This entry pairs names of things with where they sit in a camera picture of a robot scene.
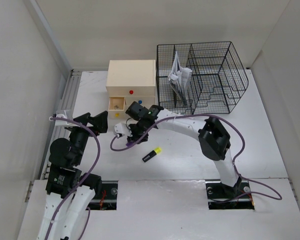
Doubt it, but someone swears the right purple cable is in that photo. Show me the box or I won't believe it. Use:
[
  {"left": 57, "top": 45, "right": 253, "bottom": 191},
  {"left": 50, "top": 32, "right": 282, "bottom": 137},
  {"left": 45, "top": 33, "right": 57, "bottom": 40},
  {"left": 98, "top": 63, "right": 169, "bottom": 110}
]
[{"left": 109, "top": 113, "right": 283, "bottom": 201}]

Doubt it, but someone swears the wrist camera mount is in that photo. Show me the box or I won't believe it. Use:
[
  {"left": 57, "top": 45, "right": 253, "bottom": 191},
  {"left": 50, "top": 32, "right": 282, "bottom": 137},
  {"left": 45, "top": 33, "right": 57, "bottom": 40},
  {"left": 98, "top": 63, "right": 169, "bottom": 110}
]
[
  {"left": 113, "top": 122, "right": 132, "bottom": 137},
  {"left": 48, "top": 109, "right": 74, "bottom": 127}
]

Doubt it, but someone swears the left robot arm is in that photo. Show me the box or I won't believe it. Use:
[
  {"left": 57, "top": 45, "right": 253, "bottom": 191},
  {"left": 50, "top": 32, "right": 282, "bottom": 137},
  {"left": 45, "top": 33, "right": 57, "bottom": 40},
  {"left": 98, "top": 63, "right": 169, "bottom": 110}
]
[{"left": 37, "top": 111, "right": 108, "bottom": 240}]

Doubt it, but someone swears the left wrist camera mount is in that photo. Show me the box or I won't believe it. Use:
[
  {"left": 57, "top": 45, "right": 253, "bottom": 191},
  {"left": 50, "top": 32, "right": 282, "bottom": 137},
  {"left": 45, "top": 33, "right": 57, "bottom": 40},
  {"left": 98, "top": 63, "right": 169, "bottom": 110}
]
[{"left": 48, "top": 109, "right": 74, "bottom": 127}]

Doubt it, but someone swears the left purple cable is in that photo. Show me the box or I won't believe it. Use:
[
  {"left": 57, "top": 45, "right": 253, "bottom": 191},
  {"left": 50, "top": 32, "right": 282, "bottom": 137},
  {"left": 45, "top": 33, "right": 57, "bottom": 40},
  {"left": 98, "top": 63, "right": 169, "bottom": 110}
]
[{"left": 37, "top": 117, "right": 102, "bottom": 240}]

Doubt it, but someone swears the purple cap black highlighter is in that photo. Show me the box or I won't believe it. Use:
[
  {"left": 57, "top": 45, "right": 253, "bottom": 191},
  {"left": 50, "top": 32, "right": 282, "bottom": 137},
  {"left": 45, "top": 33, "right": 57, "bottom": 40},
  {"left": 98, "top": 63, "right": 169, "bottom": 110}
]
[{"left": 126, "top": 141, "right": 136, "bottom": 147}]

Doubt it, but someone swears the yellow cap black highlighter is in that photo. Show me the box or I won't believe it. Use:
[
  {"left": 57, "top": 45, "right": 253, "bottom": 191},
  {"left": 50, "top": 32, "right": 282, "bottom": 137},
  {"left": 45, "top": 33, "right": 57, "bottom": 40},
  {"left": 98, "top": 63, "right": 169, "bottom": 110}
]
[{"left": 142, "top": 147, "right": 162, "bottom": 163}]

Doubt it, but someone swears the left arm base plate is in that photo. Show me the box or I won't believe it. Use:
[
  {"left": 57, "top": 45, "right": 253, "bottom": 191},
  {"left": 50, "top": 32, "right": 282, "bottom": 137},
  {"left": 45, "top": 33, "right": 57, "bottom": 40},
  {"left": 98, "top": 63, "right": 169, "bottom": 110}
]
[{"left": 88, "top": 181, "right": 118, "bottom": 211}]

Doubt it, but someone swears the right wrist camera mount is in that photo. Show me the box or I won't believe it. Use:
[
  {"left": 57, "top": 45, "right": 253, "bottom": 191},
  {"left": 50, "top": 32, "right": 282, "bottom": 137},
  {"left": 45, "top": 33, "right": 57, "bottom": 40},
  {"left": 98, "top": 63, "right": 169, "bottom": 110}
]
[{"left": 113, "top": 122, "right": 132, "bottom": 137}]

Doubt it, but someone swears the cream drawer cabinet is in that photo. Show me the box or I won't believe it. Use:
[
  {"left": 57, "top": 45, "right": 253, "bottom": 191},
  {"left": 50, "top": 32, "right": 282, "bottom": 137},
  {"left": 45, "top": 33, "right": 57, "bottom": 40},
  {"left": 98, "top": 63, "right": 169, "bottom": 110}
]
[{"left": 106, "top": 59, "right": 156, "bottom": 120}]

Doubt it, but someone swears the black wire mesh organizer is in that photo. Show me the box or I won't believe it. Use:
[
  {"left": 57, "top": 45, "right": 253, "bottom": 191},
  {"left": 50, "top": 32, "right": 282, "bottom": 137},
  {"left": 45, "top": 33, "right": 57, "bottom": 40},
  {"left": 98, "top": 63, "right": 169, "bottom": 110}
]
[{"left": 156, "top": 41, "right": 249, "bottom": 115}]

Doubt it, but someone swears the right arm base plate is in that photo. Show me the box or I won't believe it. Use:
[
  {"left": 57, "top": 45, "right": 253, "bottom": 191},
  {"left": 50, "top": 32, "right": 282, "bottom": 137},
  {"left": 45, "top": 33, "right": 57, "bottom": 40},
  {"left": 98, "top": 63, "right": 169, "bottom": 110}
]
[{"left": 205, "top": 180, "right": 255, "bottom": 210}]

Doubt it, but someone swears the purple cable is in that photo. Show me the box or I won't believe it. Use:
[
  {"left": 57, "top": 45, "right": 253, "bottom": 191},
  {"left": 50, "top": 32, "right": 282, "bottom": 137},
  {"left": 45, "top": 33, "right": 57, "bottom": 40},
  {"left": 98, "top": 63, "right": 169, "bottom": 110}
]
[
  {"left": 37, "top": 117, "right": 102, "bottom": 240},
  {"left": 109, "top": 113, "right": 283, "bottom": 201}
]

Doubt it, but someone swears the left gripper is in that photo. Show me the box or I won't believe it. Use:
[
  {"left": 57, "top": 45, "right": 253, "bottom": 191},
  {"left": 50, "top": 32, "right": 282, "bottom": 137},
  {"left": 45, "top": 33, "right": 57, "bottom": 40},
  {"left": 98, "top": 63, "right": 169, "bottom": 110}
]
[{"left": 68, "top": 110, "right": 108, "bottom": 165}]

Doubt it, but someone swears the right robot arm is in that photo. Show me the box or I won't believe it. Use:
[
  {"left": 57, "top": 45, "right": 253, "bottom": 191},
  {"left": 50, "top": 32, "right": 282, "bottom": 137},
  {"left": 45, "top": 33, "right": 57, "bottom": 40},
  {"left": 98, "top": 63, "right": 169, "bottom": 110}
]
[{"left": 125, "top": 101, "right": 242, "bottom": 197}]

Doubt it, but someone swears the aluminium rail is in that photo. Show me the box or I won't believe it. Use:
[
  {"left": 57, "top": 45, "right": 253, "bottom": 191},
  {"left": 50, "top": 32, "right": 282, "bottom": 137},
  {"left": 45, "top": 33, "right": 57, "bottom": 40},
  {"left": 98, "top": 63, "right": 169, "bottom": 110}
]
[{"left": 38, "top": 69, "right": 82, "bottom": 180}]

